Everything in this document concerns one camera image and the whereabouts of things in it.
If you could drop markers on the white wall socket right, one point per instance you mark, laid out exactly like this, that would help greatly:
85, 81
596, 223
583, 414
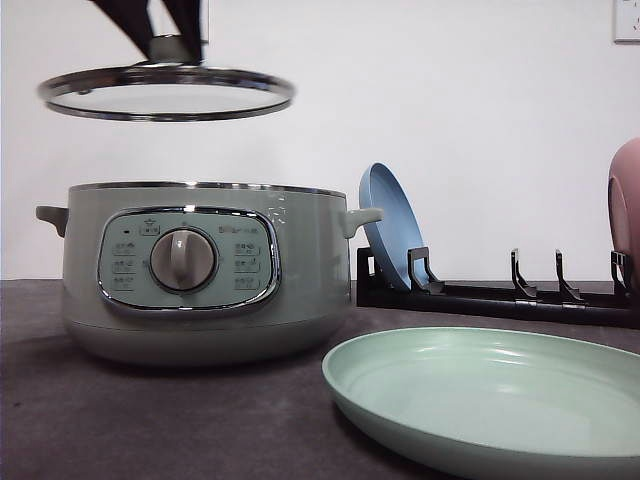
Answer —
623, 23

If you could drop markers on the green electric steamer pot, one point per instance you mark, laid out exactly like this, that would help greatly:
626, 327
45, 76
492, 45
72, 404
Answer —
204, 274

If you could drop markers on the green plate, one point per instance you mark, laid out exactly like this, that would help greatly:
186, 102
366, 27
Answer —
502, 403

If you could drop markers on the glass pot lid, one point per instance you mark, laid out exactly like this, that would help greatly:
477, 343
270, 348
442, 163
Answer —
166, 87

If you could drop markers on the blue plate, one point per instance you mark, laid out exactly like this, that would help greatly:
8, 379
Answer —
399, 231

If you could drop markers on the grey table cloth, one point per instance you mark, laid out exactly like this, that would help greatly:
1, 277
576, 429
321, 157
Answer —
70, 413

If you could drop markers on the pink plate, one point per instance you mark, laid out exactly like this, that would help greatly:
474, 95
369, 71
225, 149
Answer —
624, 206

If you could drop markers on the black dish rack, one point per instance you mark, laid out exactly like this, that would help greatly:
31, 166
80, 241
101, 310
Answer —
564, 303

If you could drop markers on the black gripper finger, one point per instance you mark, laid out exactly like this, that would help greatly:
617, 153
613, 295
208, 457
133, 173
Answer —
186, 15
133, 20

